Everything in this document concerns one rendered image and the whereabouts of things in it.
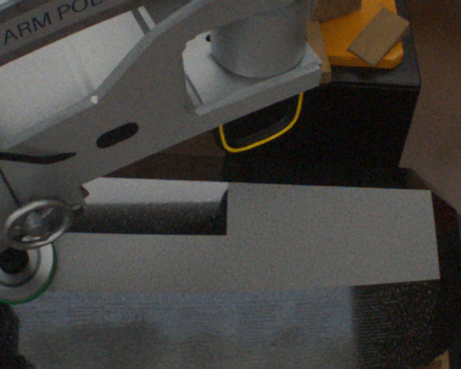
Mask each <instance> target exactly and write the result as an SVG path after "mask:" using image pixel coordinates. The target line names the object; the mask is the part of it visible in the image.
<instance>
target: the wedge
mask: <svg viewBox="0 0 461 369"><path fill-rule="evenodd" d="M377 14H378V15H376V16H375V17H374V18H373V19H372V21H371V22H370V23H369V24H367V26H366V27H365V28H364V29H363V31H362V32H360V34H359V35H357V38H356V39H354V40H353V43H351V44H350V45H349V47H348V48H347V51H348V52H350V53H352V54H353V55H355V56H357V57H358V58H359V59H361V60H363V61H364V62H366V63H367V64H369V65H370V66H372V67H373V68H375V67H376V66H377V65H378V64H379V63H380V62H381V60H383V59H384V58H385V56H387V55H388V53H389V52H391V51H392V49H393V48H394V47H395V46H396V45H398V43H399V42H400V41H401V40H402V39H404V37H405V36H406V35H407V34H408V28H409V26H410V24H409V22H408V21H407V20H405V19H404V18H402V17H400V16H398V15H396V14H395V13H393V12H392V11H389V10H388V9H387V8H386V7H383V8H382V9H381V10H380V11H379V12H378V13H377Z"/></svg>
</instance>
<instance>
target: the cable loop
mask: <svg viewBox="0 0 461 369"><path fill-rule="evenodd" d="M303 96H304V91H303V92H300V93H299V94H297V95H295V96H293V97H290V100H289V104H288V110H287V112H286V114H285V116H284V117H283V118H282V119H281V120H278V121H277V122H276V123H274V124H273V125H271V126H269V127H266V128H264V129H263V130H261V131H259V132H257V133H255V134H254V133H252V134H249V135H247V136H244V137H241V138H240V139H236V140H230V139H228V137H227V133H226V130H225V124H223V125H220V126H219V127H215V128H214V129H213V130H212V132H213V136H214V140H215V141H216V143H217V145H218V147H219V148H220V149H221V150H222V151H226V152H236V151H244V150H248V149H251V148H254V147H257V146H259V145H261V144H263V143H265V142H266V141H270V140H272V139H274V138H276V137H278V136H279V135H281V134H283V133H285V132H286V131H288V130H289V129H290V128H291V127H292V125H293V124H294V123H295V122H296V120H297V119H298V116H299V113H300V111H301V105H302V101H303Z"/></svg>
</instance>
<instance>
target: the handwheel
mask: <svg viewBox="0 0 461 369"><path fill-rule="evenodd" d="M46 207H47V208H48V209H47V210H46V211H45V212H44V213H38V209H41V208H46ZM58 210H61V211H62V212H63V214H64V217H63V222H62V223H61V225H60V226H59V227H58V228H56V229H55V230H54V231H53V232H52V233H51V234H49V235H48V234H47V231H48V230H49V229H50V226H49V225H48V222H47V221H48V220H49V218H50V217H53V215H54V214H55V213H56V212H57V211H58ZM26 214H28V217H27V218H26V219H25V222H23V223H19V224H14V223H15V222H16V221H17V220H18V219H20V218H21V217H22V216H24V215H26ZM72 222H73V213H72V208H71V207H70V206H69V205H68V204H67V203H66V202H65V201H63V200H61V199H43V198H42V199H36V200H33V199H32V198H29V199H26V200H25V202H24V205H21V206H19V207H18V208H17V209H15V211H12V213H10V214H9V216H8V217H6V220H5V221H4V224H3V226H2V238H3V241H4V242H5V243H6V244H7V245H9V246H10V247H12V248H13V249H17V250H35V249H37V248H42V247H45V246H47V245H48V244H49V243H52V242H55V241H56V240H57V239H59V238H61V237H62V236H63V235H64V233H65V232H66V231H68V228H69V227H70V225H71V223H72ZM25 230H27V232H28V235H29V236H30V237H33V238H38V237H39V239H35V240H31V241H19V240H15V239H13V238H12V237H11V232H20V231H25Z"/></svg>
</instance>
